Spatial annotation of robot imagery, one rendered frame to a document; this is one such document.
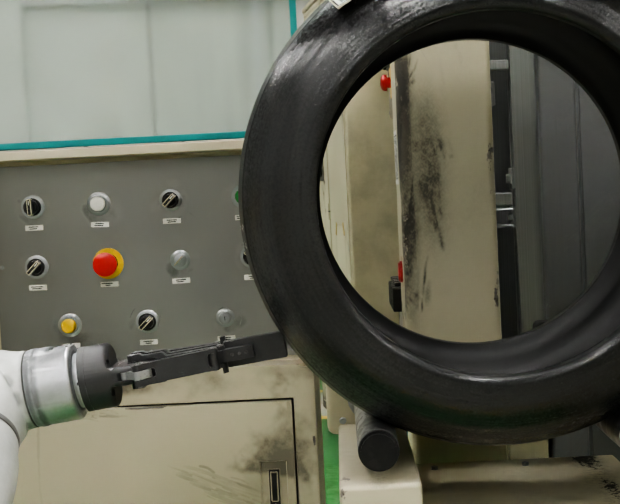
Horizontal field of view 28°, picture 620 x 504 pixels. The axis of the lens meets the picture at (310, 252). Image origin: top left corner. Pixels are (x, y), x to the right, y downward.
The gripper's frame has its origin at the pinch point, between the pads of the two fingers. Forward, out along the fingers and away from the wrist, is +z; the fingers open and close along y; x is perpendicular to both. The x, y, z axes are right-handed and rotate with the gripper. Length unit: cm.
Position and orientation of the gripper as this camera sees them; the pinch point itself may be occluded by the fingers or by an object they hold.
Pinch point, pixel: (255, 348)
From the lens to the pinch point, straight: 144.7
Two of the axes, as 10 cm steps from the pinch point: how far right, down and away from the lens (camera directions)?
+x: 1.8, 9.8, 0.5
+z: 9.8, -1.8, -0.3
